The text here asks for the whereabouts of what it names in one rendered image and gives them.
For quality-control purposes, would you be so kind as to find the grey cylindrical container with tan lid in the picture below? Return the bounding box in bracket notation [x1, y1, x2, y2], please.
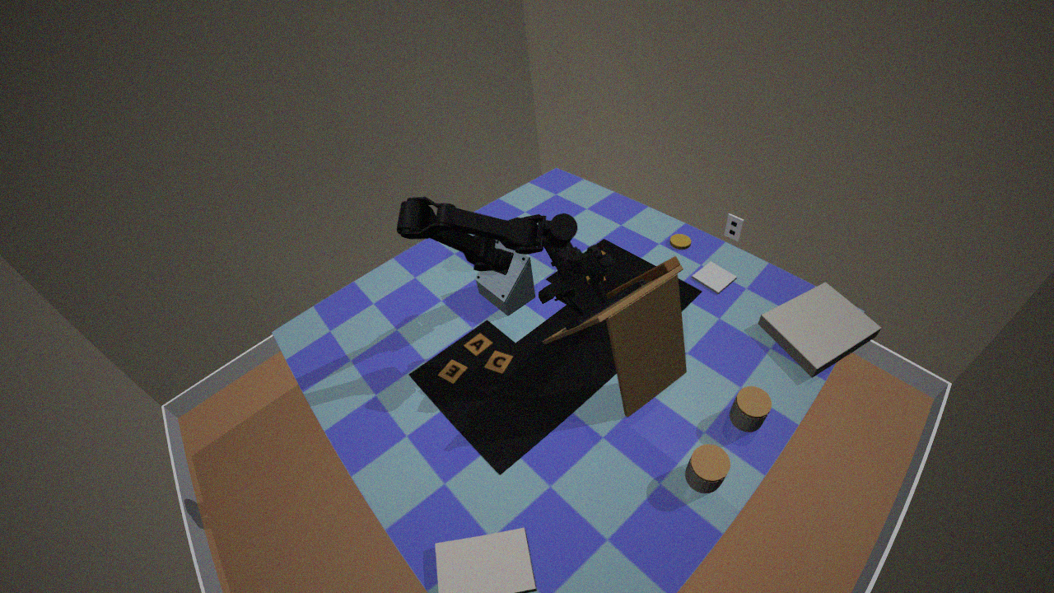
[685, 444, 730, 493]
[730, 386, 772, 432]

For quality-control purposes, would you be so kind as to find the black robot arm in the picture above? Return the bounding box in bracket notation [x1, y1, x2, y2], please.
[397, 197, 603, 278]

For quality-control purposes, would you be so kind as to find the yellow round disc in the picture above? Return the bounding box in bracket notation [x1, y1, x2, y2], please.
[670, 234, 691, 250]

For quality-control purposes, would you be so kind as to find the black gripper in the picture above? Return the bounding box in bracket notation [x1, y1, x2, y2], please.
[539, 244, 616, 316]

